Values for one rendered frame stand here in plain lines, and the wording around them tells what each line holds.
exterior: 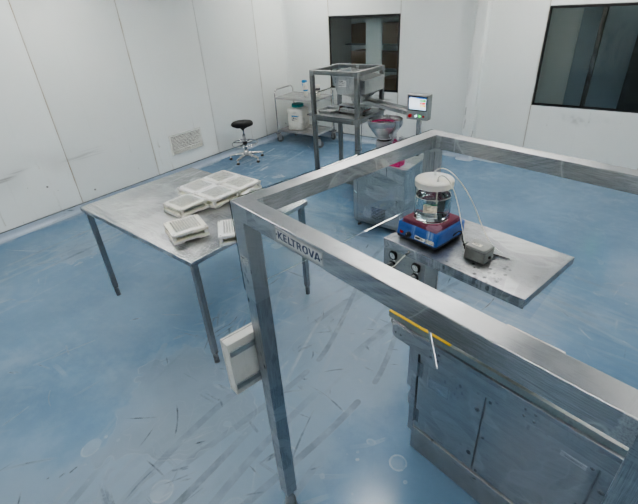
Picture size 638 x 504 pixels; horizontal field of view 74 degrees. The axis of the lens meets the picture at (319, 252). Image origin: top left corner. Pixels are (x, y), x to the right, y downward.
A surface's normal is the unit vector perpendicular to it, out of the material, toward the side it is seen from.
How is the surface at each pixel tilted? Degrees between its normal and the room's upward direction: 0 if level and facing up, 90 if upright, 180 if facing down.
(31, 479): 0
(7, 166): 90
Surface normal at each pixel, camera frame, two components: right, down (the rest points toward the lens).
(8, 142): 0.79, 0.27
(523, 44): -0.61, 0.44
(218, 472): -0.05, -0.86
